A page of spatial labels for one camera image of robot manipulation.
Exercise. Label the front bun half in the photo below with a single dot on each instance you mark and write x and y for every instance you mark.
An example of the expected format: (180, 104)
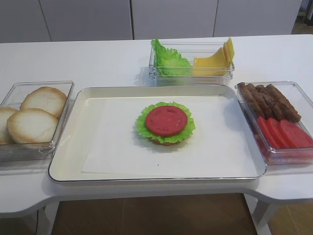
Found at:
(31, 126)

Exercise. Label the bottom bun on tray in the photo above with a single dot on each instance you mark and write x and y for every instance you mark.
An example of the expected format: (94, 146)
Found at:
(164, 143)

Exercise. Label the upright yellow cheese slice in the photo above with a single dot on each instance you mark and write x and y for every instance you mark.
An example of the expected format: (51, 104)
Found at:
(229, 51)

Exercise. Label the left red tomato slice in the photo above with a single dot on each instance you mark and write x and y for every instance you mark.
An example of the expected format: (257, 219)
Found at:
(263, 126)

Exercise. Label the left bun half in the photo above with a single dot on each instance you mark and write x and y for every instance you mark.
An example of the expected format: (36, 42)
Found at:
(5, 114)

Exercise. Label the bun half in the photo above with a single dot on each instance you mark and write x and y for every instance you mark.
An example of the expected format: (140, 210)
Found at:
(5, 114)
(31, 126)
(49, 99)

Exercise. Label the middle red tomato slice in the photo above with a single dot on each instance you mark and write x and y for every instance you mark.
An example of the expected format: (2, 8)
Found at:
(273, 127)

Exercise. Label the brown meat patty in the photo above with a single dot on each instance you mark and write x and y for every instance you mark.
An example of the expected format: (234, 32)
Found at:
(269, 100)
(250, 99)
(283, 103)
(263, 105)

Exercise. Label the back bun half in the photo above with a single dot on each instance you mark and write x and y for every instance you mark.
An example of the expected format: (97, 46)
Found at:
(49, 99)

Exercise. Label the red tomato slice on burger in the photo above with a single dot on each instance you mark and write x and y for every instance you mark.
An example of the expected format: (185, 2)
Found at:
(166, 120)

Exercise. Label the clear plastic bun container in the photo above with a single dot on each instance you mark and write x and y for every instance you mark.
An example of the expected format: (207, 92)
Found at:
(34, 151)

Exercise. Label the green lettuce in container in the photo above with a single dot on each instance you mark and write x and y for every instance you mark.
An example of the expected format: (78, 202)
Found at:
(169, 61)

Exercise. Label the flat yellow cheese slice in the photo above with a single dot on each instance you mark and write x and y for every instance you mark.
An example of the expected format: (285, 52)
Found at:
(217, 64)

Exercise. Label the right red tomato slice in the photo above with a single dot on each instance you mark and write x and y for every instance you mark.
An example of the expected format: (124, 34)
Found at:
(294, 135)

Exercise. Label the clear plastic patty tomato container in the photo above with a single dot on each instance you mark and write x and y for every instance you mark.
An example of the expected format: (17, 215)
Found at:
(302, 104)

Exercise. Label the white paper liner sheet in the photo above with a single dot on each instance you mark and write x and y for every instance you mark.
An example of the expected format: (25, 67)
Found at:
(221, 146)

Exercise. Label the white metal serving tray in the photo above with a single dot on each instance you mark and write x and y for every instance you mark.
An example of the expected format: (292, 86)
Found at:
(79, 133)

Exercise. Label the clear plastic lettuce cheese container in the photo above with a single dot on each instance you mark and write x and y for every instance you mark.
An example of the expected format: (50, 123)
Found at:
(190, 50)

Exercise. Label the green lettuce leaf on burger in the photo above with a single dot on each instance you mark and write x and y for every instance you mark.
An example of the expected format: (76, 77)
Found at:
(145, 132)

